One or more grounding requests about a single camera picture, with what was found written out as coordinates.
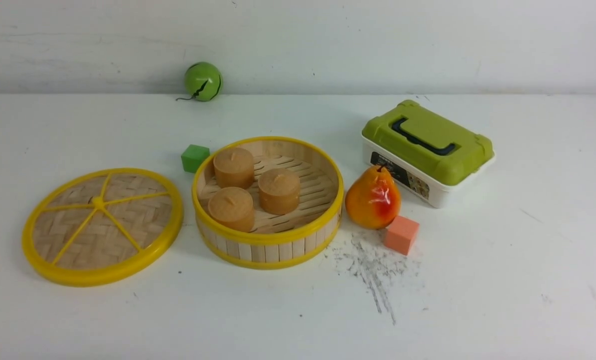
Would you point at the brown bun front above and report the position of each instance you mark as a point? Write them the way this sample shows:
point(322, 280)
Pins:
point(233, 207)

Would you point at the bamboo steamer basket yellow rim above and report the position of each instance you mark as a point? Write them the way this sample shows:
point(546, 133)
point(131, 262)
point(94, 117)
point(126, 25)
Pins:
point(276, 241)

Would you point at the brown bun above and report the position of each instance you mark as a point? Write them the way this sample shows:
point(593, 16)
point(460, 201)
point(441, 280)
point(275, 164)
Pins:
point(234, 167)
point(233, 207)
point(279, 191)

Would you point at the white box green lid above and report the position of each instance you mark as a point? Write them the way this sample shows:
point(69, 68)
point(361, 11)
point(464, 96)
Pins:
point(427, 154)

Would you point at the yellow woven steamer lid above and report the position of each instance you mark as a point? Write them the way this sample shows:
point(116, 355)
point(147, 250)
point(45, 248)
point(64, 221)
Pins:
point(103, 227)

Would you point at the brown bun back left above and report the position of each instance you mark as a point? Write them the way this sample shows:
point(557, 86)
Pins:
point(234, 167)

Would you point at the orange cube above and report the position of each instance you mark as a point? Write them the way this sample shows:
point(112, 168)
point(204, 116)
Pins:
point(401, 235)

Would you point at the orange yellow toy pear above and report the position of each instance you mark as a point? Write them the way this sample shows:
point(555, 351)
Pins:
point(373, 201)

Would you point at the brown bun right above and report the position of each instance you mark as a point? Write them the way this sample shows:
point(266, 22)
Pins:
point(279, 191)

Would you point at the green ball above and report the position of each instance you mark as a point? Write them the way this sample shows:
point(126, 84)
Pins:
point(203, 81)

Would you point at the green cube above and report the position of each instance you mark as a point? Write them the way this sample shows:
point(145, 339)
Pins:
point(193, 157)

